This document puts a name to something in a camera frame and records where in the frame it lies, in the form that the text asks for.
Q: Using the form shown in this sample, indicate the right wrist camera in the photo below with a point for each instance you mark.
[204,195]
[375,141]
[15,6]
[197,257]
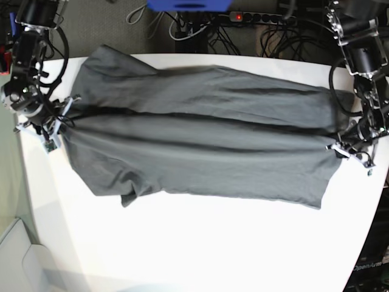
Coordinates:
[51,145]

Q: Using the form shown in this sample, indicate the red clamp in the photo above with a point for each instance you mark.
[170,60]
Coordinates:
[5,60]

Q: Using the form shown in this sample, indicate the white side table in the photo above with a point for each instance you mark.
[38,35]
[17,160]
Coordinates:
[26,266]

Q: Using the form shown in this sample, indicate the blue box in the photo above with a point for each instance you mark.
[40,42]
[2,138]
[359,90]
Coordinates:
[189,5]

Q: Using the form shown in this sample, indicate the dark grey t-shirt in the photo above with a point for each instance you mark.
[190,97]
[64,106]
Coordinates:
[203,130]

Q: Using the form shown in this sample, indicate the black power strip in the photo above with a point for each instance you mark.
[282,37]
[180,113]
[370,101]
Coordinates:
[256,18]

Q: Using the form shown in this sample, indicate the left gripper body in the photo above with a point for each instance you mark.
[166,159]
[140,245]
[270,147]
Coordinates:
[352,146]

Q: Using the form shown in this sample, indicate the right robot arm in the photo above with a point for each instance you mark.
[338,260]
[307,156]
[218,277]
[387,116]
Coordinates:
[25,94]

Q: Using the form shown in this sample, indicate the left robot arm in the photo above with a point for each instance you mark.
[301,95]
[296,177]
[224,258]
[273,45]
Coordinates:
[355,25]

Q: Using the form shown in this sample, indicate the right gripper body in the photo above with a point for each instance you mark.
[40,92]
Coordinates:
[47,129]

